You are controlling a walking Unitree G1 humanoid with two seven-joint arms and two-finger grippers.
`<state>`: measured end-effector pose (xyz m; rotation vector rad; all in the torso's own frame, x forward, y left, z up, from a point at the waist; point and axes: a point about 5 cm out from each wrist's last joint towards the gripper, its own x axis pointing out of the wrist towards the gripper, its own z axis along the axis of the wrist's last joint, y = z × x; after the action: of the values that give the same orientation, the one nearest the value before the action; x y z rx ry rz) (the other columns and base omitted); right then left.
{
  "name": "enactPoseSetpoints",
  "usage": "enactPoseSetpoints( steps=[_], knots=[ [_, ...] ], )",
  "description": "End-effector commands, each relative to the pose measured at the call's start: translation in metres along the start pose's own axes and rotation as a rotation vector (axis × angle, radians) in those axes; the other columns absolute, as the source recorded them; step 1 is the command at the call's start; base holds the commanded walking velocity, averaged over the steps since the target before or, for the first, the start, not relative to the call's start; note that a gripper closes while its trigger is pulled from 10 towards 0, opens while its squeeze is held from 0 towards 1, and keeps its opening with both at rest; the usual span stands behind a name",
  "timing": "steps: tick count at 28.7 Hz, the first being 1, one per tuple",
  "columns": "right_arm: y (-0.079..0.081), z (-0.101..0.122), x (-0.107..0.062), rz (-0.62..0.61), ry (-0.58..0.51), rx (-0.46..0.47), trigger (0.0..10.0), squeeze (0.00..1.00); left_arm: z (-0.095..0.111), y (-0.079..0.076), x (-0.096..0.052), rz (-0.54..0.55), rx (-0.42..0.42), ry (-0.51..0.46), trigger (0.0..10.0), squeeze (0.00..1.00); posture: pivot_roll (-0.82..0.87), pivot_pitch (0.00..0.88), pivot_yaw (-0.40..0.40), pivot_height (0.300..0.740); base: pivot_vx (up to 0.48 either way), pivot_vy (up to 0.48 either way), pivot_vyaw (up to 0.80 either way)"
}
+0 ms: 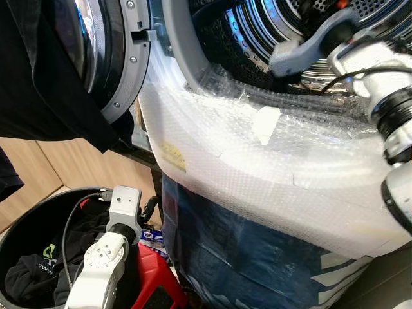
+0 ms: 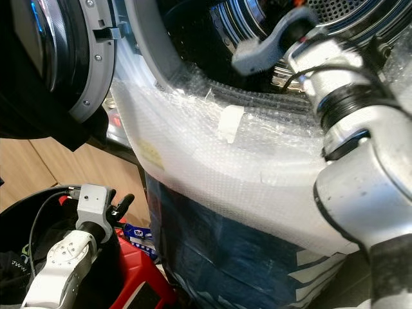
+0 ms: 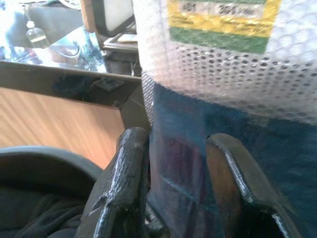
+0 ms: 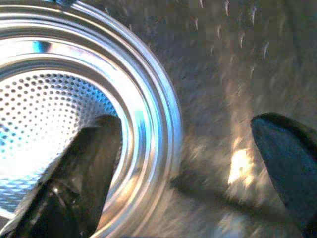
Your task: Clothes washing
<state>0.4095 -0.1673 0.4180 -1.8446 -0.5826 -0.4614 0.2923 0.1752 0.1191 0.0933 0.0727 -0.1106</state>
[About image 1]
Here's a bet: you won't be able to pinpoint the red plastic stool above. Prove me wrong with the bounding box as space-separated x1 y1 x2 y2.
134 241 191 309

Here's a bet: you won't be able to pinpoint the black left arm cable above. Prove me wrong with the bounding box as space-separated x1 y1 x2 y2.
61 189 111 292

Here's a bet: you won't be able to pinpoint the round washer door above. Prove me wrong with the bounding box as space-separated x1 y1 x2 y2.
55 0 154 124

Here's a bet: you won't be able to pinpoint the white washing machine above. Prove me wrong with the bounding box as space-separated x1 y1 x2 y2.
138 0 412 259

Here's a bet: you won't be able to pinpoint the black clothes with green logo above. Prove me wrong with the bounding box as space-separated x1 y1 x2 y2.
3 200 111 307

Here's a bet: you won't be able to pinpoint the blue striped tarp cover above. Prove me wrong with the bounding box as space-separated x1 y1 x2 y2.
161 173 375 309

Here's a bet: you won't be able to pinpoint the steel washer drum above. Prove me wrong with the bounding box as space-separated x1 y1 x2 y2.
193 0 412 96

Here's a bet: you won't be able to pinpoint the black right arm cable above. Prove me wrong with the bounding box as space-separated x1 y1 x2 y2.
317 59 412 95

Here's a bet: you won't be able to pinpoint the blue white packet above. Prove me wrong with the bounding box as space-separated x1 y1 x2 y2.
142 228 170 249

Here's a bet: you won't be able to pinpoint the white tape piece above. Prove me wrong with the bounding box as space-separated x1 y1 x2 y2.
252 106 283 146

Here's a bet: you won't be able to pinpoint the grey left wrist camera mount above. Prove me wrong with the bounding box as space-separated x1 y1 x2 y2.
106 186 143 236

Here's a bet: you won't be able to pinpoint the clear bubble wrap sheet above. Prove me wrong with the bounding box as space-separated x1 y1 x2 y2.
138 39 412 259

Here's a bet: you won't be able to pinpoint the black round laundry basket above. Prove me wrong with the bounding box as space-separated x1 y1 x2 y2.
0 187 162 309

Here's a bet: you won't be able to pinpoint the yellow washer sticker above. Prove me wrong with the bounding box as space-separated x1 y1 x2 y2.
159 141 188 173

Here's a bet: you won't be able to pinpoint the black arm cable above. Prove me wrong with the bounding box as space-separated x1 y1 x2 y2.
317 59 412 95
61 189 111 292

